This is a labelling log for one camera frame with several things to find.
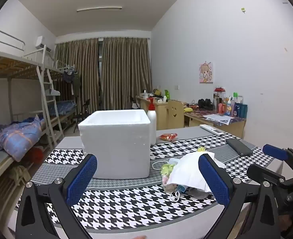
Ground white face mask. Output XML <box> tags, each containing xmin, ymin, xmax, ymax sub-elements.
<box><xmin>166</xmin><ymin>151</ymin><xmax>225</xmax><ymax>193</ymax></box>

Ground hanging dark clothes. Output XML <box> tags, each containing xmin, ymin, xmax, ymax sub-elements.
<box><xmin>63</xmin><ymin>70</ymin><xmax>82</xmax><ymax>95</ymax></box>

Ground black folding chair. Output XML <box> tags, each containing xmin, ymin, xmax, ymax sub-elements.
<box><xmin>73</xmin><ymin>99</ymin><xmax>91</xmax><ymax>133</ymax></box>

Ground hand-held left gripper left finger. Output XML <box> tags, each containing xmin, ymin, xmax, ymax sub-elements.
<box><xmin>16</xmin><ymin>154</ymin><xmax>98</xmax><ymax>239</ymax></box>

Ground group of toiletry bottles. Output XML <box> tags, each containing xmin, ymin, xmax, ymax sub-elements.
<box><xmin>217</xmin><ymin>92</ymin><xmax>249</xmax><ymax>119</ymax></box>

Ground green floral tissue pack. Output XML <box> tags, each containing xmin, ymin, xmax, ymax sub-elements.
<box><xmin>161</xmin><ymin>163</ymin><xmax>177</xmax><ymax>192</ymax></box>

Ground blue plaid quilt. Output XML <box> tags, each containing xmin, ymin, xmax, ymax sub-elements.
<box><xmin>0</xmin><ymin>116</ymin><xmax>46</xmax><ymax>162</ymax></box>

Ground black phone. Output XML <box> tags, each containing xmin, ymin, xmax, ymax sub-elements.
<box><xmin>226</xmin><ymin>138</ymin><xmax>254</xmax><ymax>156</ymax></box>

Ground white air conditioner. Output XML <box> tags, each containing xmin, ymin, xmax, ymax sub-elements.
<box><xmin>35</xmin><ymin>36</ymin><xmax>53</xmax><ymax>52</ymax></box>

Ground wooden desk with patterned cloth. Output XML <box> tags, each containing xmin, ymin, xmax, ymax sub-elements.
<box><xmin>184</xmin><ymin>107</ymin><xmax>247</xmax><ymax>139</ymax></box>

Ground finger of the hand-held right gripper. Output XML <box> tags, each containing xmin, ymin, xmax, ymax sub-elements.
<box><xmin>263</xmin><ymin>144</ymin><xmax>293</xmax><ymax>173</ymax></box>
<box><xmin>247</xmin><ymin>164</ymin><xmax>293</xmax><ymax>192</ymax></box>

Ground grey cloth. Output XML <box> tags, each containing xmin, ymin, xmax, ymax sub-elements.
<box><xmin>188</xmin><ymin>186</ymin><xmax>213</xmax><ymax>200</ymax></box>

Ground ceiling tube light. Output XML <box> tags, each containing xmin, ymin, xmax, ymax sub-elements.
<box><xmin>77</xmin><ymin>6</ymin><xmax>123</xmax><ymax>13</ymax></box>

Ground black white houndstooth tablecloth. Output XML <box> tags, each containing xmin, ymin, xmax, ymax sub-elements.
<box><xmin>30</xmin><ymin>132</ymin><xmax>284</xmax><ymax>233</ymax></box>

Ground cartoon wall poster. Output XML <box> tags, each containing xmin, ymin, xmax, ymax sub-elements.
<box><xmin>199</xmin><ymin>61</ymin><xmax>214</xmax><ymax>83</ymax></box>

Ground red snack packet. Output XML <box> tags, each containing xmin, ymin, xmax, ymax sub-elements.
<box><xmin>157</xmin><ymin>133</ymin><xmax>178</xmax><ymax>141</ymax></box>

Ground red bag under bed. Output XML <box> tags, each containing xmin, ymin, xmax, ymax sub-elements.
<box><xmin>28</xmin><ymin>146</ymin><xmax>44</xmax><ymax>162</ymax></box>

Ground white foam box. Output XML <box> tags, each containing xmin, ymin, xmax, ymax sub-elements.
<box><xmin>78</xmin><ymin>109</ymin><xmax>151</xmax><ymax>180</ymax></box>

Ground white remote control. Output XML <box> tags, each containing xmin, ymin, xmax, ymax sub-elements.
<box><xmin>200</xmin><ymin>124</ymin><xmax>224</xmax><ymax>136</ymax></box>

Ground printed paper sheets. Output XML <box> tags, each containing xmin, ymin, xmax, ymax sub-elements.
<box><xmin>203</xmin><ymin>114</ymin><xmax>233</xmax><ymax>125</ymax></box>

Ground brown curtain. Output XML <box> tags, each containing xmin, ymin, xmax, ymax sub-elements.
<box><xmin>101</xmin><ymin>37</ymin><xmax>152</xmax><ymax>110</ymax></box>
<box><xmin>54</xmin><ymin>38</ymin><xmax>99</xmax><ymax>121</ymax></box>

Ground steel thermos with red lid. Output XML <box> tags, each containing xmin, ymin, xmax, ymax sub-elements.
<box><xmin>212</xmin><ymin>87</ymin><xmax>226</xmax><ymax>107</ymax></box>

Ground white metal bunk bed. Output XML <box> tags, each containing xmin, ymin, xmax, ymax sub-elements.
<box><xmin>45</xmin><ymin>60</ymin><xmax>77</xmax><ymax>132</ymax></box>
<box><xmin>0</xmin><ymin>26</ymin><xmax>65</xmax><ymax>195</ymax></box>

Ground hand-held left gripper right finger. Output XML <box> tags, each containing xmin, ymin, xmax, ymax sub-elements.
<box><xmin>198</xmin><ymin>153</ymin><xmax>282</xmax><ymax>239</ymax></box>

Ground blue plaid mattress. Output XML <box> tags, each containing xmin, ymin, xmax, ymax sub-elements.
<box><xmin>48</xmin><ymin>100</ymin><xmax>76</xmax><ymax>116</ymax></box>

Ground white pump bottle red top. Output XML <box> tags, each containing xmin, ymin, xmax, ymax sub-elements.
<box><xmin>147</xmin><ymin>98</ymin><xmax>157</xmax><ymax>145</ymax></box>

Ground beige cloth under bed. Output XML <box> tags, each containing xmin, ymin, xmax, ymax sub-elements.
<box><xmin>8</xmin><ymin>166</ymin><xmax>31</xmax><ymax>188</ymax></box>

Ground wooden chair with smiley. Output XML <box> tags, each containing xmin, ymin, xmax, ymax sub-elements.
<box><xmin>167</xmin><ymin>100</ymin><xmax>184</xmax><ymax>129</ymax></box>

